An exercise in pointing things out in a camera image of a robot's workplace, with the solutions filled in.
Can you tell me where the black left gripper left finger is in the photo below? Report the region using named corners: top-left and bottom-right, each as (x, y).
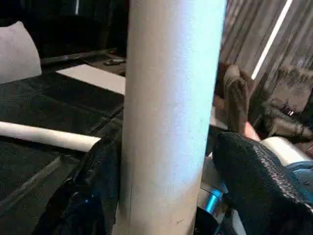
top-left (31, 133), bottom-right (123, 235)

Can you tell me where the white plastic table leg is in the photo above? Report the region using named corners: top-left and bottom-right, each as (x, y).
top-left (112, 0), bottom-right (228, 235)
top-left (0, 121), bottom-right (102, 153)

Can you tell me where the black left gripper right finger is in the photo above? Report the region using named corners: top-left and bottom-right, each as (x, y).
top-left (212, 131), bottom-right (313, 235)

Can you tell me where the grey brown curtain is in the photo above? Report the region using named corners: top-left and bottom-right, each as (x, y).
top-left (218, 0), bottom-right (313, 94)

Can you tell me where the white flat board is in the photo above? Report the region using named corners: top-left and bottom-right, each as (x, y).
top-left (56, 64), bottom-right (127, 96)

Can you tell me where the brown chair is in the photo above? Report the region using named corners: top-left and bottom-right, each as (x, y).
top-left (214, 63), bottom-right (258, 136)

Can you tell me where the black work mat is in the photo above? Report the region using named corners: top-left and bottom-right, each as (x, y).
top-left (0, 69), bottom-right (127, 235)

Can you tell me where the white cushion with badge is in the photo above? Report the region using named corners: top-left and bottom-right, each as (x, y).
top-left (0, 21), bottom-right (43, 85)

